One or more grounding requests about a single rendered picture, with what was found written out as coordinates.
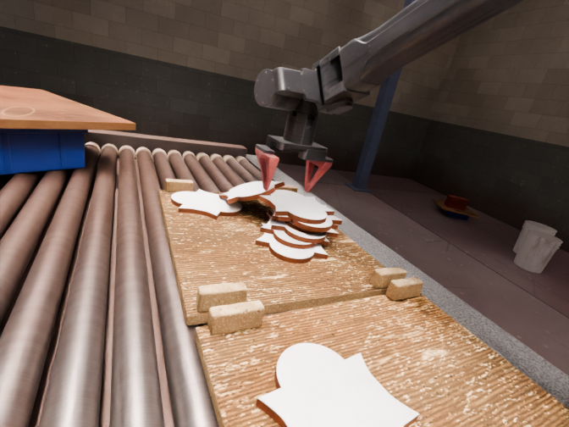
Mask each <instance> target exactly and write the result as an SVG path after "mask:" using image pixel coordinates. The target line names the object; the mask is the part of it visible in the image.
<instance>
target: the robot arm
mask: <svg viewBox="0 0 569 427"><path fill-rule="evenodd" d="M523 1H525V0H416V1H415V2H413V3H411V4H410V5H409V6H407V7H406V8H404V9H403V10H401V11H400V12H399V13H398V14H397V15H395V16H394V17H392V18H391V19H389V20H388V21H387V22H385V23H384V24H382V25H381V26H380V27H378V28H377V29H375V30H373V31H371V32H369V33H367V34H366V35H364V36H361V37H359V38H354V39H353V40H351V41H350V42H348V43H347V44H346V45H344V46H343V47H337V48H336V49H335V50H334V51H332V52H331V53H329V54H328V55H327V56H325V57H324V58H322V59H321V60H319V61H317V62H316V63H315V64H313V65H312V70H311V69H306V68H302V69H300V71H298V70H294V69H287V68H283V67H280V68H277V69H274V70H271V69H264V70H262V71H261V72H260V74H259V75H258V77H257V79H256V83H255V88H254V94H255V98H256V101H257V103H258V105H260V106H262V107H267V108H276V109H281V110H286V111H289V113H288V117H287V121H286V126H285V130H284V137H282V136H271V135H268V138H267V141H266V145H260V144H257V145H256V149H255V152H256V155H257V160H258V163H259V166H260V170H261V173H262V186H263V189H264V190H265V191H267V190H268V188H269V186H270V184H271V181H272V178H273V175H274V172H275V170H276V168H277V165H278V162H279V158H278V157H277V156H275V155H274V151H278V152H286V153H291V152H296V153H299V156H298V157H299V158H302V159H305V160H306V161H307V164H306V175H305V191H307V192H309V191H310V190H311V189H312V188H313V186H314V185H315V184H316V182H317V181H318V180H319V179H320V178H321V177H322V176H323V175H324V174H325V173H326V171H327V170H328V169H329V168H330V167H331V166H332V163H333V159H332V158H328V157H326V155H327V149H328V148H326V147H323V146H321V145H319V144H317V143H315V142H313V139H314V136H315V132H316V129H317V125H318V119H319V115H320V113H326V114H342V113H344V112H347V111H349V110H351V109H352V108H353V107H352V105H353V103H355V102H357V101H359V100H361V99H363V98H364V97H367V96H369V95H370V91H371V90H372V89H373V88H375V87H377V86H380V85H381V84H382V83H383V82H384V81H385V80H386V79H387V78H388V77H390V76H391V75H392V74H394V73H395V72H396V71H397V70H399V69H401V68H402V67H404V66H406V65H407V64H409V63H411V62H412V61H414V60H416V59H418V58H421V57H422V56H423V55H425V54H427V53H430V52H431V51H433V50H434V49H436V48H438V47H441V46H442V45H444V44H446V43H447V42H450V41H451V40H453V39H455V38H457V37H458V36H460V35H462V34H464V33H466V32H468V31H470V30H471V29H473V28H475V27H477V26H479V25H481V24H482V23H484V22H486V21H488V20H490V19H492V18H494V17H495V16H497V15H499V14H501V13H503V12H505V11H506V10H508V9H509V8H512V7H514V6H516V5H518V4H519V3H521V2H523ZM314 165H317V166H318V170H317V172H316V174H315V175H314V176H313V178H312V180H311V182H310V179H311V175H312V171H313V168H314Z"/></svg>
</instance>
